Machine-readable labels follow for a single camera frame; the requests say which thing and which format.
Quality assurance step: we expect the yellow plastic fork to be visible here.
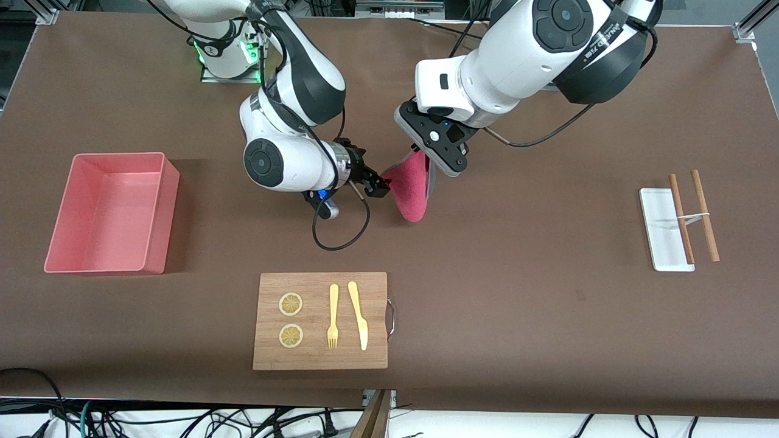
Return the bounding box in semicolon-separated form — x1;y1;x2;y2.
327;284;340;350

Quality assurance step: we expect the yellow plastic knife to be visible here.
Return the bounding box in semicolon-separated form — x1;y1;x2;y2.
348;281;369;352

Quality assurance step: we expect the wooden beam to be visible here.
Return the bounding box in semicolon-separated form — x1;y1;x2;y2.
350;389;393;438

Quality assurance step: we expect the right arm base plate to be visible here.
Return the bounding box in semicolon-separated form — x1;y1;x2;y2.
201;61;264;84

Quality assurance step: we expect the silver metal box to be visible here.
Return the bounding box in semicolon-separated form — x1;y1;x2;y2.
356;0;446;19

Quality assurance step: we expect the aluminium frame corner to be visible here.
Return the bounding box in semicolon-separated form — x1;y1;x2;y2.
733;0;779;43
33;0;60;26

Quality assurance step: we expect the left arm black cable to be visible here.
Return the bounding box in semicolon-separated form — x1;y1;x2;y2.
486;102;597;149

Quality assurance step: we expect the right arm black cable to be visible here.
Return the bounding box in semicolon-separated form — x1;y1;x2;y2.
312;106;371;251

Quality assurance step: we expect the wooden cutting board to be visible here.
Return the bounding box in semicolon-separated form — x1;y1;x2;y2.
253;272;396;371

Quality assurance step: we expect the thick black floor cable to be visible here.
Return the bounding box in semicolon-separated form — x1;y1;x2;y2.
0;367;66;426

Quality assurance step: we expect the black table cable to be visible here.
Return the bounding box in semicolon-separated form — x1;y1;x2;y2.
405;17;481;38

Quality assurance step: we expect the pink microfibre cloth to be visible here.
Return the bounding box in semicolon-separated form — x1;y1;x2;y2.
382;150;436;223

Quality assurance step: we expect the white rectangular tray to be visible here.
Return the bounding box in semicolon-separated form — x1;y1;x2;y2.
639;187;696;273

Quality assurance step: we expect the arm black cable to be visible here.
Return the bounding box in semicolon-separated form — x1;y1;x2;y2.
486;102;597;149
312;106;371;251

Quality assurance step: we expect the pink plastic bin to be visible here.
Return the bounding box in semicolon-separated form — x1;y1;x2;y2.
44;152;181;276

